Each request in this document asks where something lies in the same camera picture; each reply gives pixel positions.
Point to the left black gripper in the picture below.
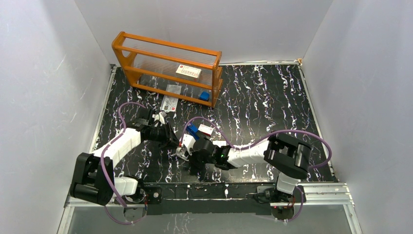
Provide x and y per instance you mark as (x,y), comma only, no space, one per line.
(166,134)

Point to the red white staple box sleeve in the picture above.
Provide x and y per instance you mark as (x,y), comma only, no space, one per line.
(206,129)

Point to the clear plastic label packet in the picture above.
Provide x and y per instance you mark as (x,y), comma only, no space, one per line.
(169,104)

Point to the aluminium frame rail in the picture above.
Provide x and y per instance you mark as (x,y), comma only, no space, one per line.
(320,193)

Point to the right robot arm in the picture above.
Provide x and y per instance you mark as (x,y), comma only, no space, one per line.
(289,155)

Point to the small blue cube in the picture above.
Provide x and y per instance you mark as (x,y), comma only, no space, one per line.
(204,96)

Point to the staple box tray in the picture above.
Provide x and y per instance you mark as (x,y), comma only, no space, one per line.
(220,143)

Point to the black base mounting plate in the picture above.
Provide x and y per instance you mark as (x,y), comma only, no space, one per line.
(152,203)

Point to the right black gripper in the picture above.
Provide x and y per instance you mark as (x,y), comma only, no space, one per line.
(191,157)

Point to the orange wooden shelf rack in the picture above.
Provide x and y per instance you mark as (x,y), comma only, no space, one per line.
(141,56)

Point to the white staple box on shelf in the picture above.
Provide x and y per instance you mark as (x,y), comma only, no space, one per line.
(188,72)

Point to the blue stapler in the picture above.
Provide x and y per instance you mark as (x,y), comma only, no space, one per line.
(192,130)

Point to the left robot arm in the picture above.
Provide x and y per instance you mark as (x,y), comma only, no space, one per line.
(94,180)

